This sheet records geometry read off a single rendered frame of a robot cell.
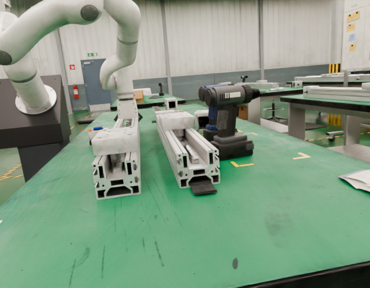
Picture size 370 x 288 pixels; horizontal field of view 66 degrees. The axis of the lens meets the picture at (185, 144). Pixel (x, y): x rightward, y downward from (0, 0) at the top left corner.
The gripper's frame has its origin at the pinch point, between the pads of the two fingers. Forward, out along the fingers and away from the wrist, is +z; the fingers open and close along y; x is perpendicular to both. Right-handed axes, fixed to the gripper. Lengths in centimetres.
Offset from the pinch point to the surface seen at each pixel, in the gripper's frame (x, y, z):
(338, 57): -586, -552, -45
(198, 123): 17.8, -33.0, -2.2
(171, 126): 53, -16, -8
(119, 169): 81, -1, -3
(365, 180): 98, -52, 0
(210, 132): 45, -32, -2
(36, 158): 4.6, 46.1, 8.9
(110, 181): 85, 1, -2
